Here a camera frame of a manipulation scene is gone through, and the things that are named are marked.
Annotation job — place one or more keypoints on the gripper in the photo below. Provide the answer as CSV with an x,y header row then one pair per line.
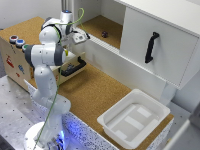
x,y
78,37

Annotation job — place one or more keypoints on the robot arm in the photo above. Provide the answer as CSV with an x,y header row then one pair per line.
x,y
46,56

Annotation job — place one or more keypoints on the wooden drawer box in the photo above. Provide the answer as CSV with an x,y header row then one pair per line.
x,y
25,28

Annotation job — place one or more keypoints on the yellow block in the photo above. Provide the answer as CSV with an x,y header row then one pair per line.
x,y
66,52

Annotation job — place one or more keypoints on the purple block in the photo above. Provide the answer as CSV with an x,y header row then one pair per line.
x,y
104,34

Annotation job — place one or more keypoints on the wooden drawer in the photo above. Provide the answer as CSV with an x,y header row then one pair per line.
x,y
74,59

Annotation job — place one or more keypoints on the red button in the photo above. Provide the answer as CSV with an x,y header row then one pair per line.
x,y
13,38

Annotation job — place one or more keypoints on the blue button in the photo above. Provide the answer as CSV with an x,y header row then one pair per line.
x,y
20,42

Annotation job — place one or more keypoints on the white sliding door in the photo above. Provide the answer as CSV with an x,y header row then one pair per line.
x,y
173,50

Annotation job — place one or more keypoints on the white plastic box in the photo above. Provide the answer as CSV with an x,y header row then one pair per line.
x,y
133,120

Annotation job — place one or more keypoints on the white cabinet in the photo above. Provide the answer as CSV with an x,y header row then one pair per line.
x,y
100,55

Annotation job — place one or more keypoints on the green button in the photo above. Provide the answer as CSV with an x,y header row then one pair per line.
x,y
25,46

